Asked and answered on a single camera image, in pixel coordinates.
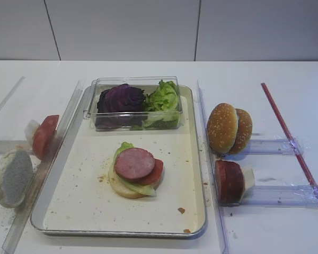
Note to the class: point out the purple cabbage leaves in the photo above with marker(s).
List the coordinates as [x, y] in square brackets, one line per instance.
[122, 98]

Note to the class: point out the green lettuce in container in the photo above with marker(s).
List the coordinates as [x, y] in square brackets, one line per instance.
[163, 99]

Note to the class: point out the tomato slice on bun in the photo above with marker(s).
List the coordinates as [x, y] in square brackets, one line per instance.
[154, 178]

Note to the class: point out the lettuce leaf on bun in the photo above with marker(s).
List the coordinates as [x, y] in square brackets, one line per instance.
[140, 190]

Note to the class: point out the stacked meat patties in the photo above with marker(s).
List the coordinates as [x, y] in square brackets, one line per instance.
[230, 181]

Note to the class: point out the upright tomato slices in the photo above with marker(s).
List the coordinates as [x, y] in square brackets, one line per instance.
[44, 135]

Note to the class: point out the white tomato pusher block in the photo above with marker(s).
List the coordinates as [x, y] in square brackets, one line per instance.
[30, 131]

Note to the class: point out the clear tomato track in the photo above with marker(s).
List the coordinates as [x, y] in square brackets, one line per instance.
[7, 145]

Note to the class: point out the clear plastic container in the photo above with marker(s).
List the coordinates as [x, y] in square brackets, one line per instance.
[147, 84]

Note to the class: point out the pink sausage slice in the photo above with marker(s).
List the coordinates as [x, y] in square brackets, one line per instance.
[134, 163]

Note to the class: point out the front sesame bun top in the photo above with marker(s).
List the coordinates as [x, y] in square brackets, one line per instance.
[222, 127]

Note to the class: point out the sesame bun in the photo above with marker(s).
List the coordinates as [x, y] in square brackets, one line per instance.
[222, 127]
[244, 131]

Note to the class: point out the bottom bun on tray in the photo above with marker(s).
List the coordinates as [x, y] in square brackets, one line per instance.
[119, 188]

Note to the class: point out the rear sesame bun top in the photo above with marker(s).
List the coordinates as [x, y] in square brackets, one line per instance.
[244, 131]

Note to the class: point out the white patty pusher block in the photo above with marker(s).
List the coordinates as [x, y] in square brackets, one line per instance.
[249, 179]

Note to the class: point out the clear bun track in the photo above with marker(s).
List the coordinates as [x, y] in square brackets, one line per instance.
[273, 147]

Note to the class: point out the metal baking tray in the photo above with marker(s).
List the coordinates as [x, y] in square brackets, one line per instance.
[77, 197]

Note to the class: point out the clear patty track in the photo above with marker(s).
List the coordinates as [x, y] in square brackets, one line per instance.
[282, 196]

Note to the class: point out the upright bun bottom halves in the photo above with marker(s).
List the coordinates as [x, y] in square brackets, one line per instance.
[16, 172]

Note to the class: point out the red plastic strip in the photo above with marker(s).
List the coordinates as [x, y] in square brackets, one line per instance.
[292, 141]

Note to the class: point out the left long clear rail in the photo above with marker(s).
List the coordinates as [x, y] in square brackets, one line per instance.
[24, 211]

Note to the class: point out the far left clear rail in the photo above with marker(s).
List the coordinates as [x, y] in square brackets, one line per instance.
[11, 92]

